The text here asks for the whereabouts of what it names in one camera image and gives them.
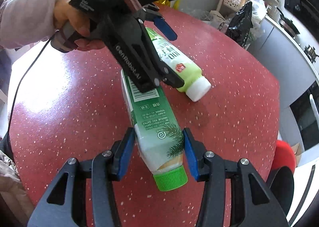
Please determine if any light green drink bottle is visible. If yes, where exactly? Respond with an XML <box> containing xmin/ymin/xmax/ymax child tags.
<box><xmin>146</xmin><ymin>28</ymin><xmax>211</xmax><ymax>102</ymax></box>

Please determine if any green-capped white juice bottle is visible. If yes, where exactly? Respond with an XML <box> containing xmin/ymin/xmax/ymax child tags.
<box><xmin>121</xmin><ymin>71</ymin><xmax>188</xmax><ymax>192</ymax></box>

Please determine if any person's left forearm sleeve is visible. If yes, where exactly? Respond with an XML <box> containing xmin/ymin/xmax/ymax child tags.
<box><xmin>0</xmin><ymin>0</ymin><xmax>56</xmax><ymax>49</ymax></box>

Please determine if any person's left hand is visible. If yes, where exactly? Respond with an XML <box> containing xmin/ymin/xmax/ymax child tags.
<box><xmin>53</xmin><ymin>0</ymin><xmax>105</xmax><ymax>52</ymax></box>

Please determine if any red stool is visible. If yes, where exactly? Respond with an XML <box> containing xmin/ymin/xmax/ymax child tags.
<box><xmin>270</xmin><ymin>140</ymin><xmax>296</xmax><ymax>173</ymax></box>

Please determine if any white refrigerator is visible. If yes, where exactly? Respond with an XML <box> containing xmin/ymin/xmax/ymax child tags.
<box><xmin>287</xmin><ymin>159</ymin><xmax>318</xmax><ymax>226</ymax></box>

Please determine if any cardboard box on floor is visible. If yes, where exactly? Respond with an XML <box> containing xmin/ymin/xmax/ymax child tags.
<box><xmin>291</xmin><ymin>143</ymin><xmax>302</xmax><ymax>166</ymax></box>

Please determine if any beige perforated storage basket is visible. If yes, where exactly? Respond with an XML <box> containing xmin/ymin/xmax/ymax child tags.
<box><xmin>216</xmin><ymin>0</ymin><xmax>249</xmax><ymax>12</ymax></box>

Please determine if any black plastic bag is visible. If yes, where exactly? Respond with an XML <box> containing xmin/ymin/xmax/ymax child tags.
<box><xmin>225</xmin><ymin>1</ymin><xmax>252</xmax><ymax>47</ymax></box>

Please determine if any black built-in oven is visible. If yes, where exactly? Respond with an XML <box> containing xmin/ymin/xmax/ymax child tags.
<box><xmin>290</xmin><ymin>82</ymin><xmax>318</xmax><ymax>150</ymax></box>

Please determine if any black wok with lid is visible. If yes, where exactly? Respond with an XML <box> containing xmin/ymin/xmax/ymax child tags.
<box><xmin>276</xmin><ymin>7</ymin><xmax>300</xmax><ymax>38</ymax></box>

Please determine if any brown stock pot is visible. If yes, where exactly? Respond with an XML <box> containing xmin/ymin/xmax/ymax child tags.
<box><xmin>304</xmin><ymin>45</ymin><xmax>318</xmax><ymax>64</ymax></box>

